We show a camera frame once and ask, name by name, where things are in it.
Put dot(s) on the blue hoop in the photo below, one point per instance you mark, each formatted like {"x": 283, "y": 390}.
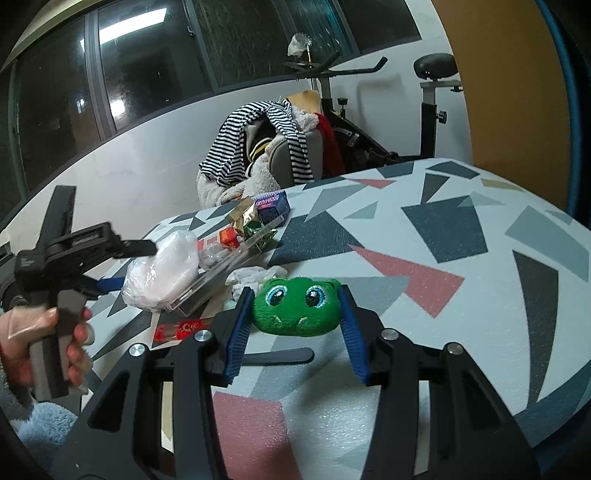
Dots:
{"x": 570, "y": 92}

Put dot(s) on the green plush toy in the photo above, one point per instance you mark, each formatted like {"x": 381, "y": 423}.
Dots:
{"x": 295, "y": 314}

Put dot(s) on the gold foil wrapper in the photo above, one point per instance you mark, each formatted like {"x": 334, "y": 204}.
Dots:
{"x": 242, "y": 213}

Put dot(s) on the green foil wrapper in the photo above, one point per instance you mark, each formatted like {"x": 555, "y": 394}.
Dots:
{"x": 253, "y": 229}

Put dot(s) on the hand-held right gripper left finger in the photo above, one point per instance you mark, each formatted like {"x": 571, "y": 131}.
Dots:
{"x": 240, "y": 332}

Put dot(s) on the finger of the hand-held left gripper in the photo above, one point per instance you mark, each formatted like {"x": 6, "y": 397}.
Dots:
{"x": 138, "y": 248}
{"x": 108, "y": 286}

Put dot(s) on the small red box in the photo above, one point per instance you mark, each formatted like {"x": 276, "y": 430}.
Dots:
{"x": 228, "y": 237}

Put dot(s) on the purple box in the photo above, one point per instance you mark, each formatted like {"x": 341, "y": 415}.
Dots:
{"x": 272, "y": 205}

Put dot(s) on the red shiny wrapper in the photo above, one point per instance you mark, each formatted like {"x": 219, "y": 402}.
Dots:
{"x": 178, "y": 331}

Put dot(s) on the exercise bike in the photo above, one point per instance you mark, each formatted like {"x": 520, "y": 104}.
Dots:
{"x": 429, "y": 110}

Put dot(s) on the clear wrapper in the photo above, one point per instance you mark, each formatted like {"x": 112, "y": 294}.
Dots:
{"x": 214, "y": 256}

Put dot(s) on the dark window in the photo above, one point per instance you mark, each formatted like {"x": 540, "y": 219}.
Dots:
{"x": 147, "y": 64}

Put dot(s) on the grey chair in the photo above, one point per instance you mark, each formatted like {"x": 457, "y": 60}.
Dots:
{"x": 281, "y": 157}

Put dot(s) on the white plastic cover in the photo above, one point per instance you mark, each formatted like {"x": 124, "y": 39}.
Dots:
{"x": 298, "y": 45}

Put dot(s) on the light blue fleece garment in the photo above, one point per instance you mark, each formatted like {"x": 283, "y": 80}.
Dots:
{"x": 41, "y": 424}

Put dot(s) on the wooden door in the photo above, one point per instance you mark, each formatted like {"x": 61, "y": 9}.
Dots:
{"x": 503, "y": 92}

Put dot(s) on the red cloth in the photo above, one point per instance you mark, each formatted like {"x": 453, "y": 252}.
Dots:
{"x": 330, "y": 143}

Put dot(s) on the white tissue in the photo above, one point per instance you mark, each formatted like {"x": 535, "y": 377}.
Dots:
{"x": 244, "y": 277}

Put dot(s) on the white plastic bag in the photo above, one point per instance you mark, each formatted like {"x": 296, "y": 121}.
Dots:
{"x": 161, "y": 272}

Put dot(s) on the black yellow striped garment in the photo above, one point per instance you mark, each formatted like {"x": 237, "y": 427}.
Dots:
{"x": 258, "y": 147}

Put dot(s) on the geometric patterned tablecloth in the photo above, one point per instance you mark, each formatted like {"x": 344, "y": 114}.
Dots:
{"x": 415, "y": 221}

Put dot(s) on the person's left hand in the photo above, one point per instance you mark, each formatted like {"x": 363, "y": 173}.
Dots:
{"x": 18, "y": 332}

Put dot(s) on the clear plastic tray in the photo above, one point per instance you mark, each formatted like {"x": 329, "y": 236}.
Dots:
{"x": 217, "y": 277}

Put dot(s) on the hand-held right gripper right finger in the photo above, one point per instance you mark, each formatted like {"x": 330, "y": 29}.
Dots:
{"x": 353, "y": 332}

